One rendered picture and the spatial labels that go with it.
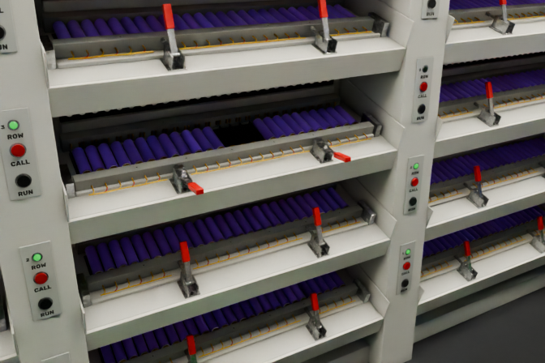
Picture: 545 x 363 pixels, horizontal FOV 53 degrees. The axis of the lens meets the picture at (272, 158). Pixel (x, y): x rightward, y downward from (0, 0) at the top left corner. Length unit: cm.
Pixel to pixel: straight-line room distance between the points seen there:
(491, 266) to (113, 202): 98
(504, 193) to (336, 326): 52
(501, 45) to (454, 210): 37
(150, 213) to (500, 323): 101
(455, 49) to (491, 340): 74
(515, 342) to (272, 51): 97
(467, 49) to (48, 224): 81
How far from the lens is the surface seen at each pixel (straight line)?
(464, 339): 150
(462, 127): 123
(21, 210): 82
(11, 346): 94
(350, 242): 112
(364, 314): 125
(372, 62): 100
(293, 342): 117
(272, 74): 88
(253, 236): 105
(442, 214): 127
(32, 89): 77
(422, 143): 112
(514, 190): 145
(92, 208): 85
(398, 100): 106
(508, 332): 156
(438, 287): 138
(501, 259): 153
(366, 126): 108
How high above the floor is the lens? 90
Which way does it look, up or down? 21 degrees down
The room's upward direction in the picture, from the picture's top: straight up
